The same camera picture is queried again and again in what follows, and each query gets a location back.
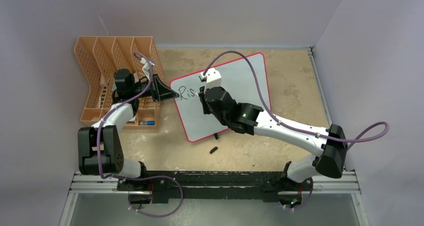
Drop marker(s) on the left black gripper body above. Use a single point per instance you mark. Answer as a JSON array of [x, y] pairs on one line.
[[147, 92]]

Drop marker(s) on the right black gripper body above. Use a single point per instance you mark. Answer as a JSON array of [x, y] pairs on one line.
[[208, 111]]

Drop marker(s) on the pink-framed whiteboard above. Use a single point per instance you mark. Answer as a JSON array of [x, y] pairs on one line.
[[237, 79]]

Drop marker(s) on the black marker cap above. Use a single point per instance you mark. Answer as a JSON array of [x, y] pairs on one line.
[[213, 150]]

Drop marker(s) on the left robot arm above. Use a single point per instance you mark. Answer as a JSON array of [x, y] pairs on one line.
[[100, 151]]

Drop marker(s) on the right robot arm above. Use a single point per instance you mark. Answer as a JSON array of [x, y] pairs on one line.
[[327, 152]]

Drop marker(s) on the blue small item in tray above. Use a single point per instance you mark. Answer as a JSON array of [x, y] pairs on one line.
[[147, 123]]

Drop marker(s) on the orange plastic file organizer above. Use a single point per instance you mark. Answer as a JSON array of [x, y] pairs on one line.
[[100, 57]]

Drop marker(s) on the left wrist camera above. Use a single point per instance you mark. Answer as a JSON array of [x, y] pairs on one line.
[[146, 67]]

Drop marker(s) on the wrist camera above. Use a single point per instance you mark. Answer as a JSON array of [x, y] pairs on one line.
[[212, 78], [146, 67]]

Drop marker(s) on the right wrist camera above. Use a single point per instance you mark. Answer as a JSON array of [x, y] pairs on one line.
[[212, 78]]

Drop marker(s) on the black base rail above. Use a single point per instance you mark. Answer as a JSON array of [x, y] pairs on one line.
[[267, 186]]

